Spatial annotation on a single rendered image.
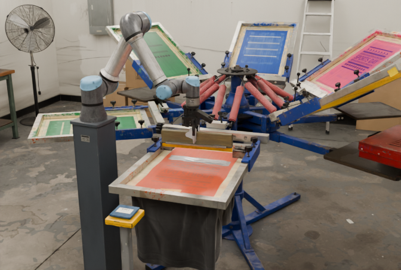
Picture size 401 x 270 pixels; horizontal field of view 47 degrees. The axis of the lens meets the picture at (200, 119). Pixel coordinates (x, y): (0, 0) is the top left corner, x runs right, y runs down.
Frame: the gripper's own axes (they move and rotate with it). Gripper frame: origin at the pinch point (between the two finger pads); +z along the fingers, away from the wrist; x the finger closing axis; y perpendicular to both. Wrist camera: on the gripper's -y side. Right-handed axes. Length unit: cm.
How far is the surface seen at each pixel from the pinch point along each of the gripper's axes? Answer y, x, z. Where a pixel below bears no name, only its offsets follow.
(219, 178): -18.0, 15.8, 13.6
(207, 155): -2.7, -13.6, 13.7
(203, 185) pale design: -12.6, 26.7, 13.6
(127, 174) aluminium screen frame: 25.8, 33.2, 10.3
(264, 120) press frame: -25, -73, 7
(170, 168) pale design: 11.4, 10.8, 13.7
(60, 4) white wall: 365, -424, -47
